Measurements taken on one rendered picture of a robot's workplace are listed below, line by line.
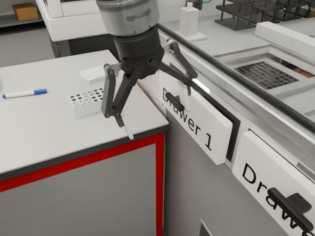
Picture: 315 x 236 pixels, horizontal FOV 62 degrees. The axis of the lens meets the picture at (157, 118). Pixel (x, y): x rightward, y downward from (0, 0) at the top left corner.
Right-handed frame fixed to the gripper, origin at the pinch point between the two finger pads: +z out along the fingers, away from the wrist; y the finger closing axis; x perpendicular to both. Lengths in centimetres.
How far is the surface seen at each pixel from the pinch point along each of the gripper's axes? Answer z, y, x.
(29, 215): 25.8, -40.0, 14.3
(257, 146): -0.5, 10.6, -18.0
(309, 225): 0.1, 7.3, -31.6
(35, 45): 83, -41, 312
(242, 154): 3.6, 9.7, -15.4
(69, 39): 8, -7, 83
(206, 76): -3.9, 13.5, 1.1
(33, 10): 60, -26, 380
